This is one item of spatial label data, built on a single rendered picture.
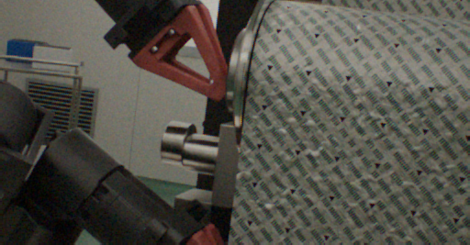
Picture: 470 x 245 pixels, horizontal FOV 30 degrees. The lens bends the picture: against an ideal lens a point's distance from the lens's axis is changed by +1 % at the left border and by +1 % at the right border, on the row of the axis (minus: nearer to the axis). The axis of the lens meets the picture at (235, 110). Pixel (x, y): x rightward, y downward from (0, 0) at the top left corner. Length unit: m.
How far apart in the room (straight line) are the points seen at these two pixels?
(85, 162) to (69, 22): 6.28
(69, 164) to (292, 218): 0.18
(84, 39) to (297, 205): 6.27
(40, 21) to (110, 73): 0.71
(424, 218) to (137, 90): 6.12
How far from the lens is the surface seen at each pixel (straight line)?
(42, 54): 5.31
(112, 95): 6.80
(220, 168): 0.74
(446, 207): 0.64
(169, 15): 0.71
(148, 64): 0.73
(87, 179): 0.68
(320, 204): 0.65
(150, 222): 0.64
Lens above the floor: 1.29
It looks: 6 degrees down
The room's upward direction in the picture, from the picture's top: 7 degrees clockwise
